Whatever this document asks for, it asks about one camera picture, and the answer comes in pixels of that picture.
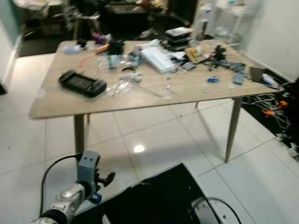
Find light wooden table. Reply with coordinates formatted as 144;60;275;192
29;39;284;165

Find stack of black white boxes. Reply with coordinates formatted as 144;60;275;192
164;26;195;51

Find grey block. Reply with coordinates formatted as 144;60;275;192
232;72;246;86

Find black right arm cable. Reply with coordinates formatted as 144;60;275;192
196;196;243;224

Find orange cylinder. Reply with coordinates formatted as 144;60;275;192
95;44;111;55

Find white cables with orange plugs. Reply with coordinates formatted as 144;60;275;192
256;92;299;132

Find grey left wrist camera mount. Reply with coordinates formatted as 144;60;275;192
77;150;101;199

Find dark low cabinet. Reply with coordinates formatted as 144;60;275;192
102;2;151;34

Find black handheld game console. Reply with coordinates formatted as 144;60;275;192
58;70;107;99

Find clear plastic bag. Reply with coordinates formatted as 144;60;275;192
107;73;143;97

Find small black device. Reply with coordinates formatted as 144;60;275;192
107;39;125;57

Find white wire rack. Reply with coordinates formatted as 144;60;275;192
195;0;258;43

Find yellow small box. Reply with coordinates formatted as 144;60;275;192
186;45;204;61

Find long white box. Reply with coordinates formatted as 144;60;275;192
140;45;176;74

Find brown flat card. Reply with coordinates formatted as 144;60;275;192
248;66;267;84

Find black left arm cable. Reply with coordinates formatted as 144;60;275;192
39;154;81;216

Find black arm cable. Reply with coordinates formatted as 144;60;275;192
196;196;243;224
39;154;81;216

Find black mini tripod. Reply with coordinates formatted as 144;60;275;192
212;44;228;62

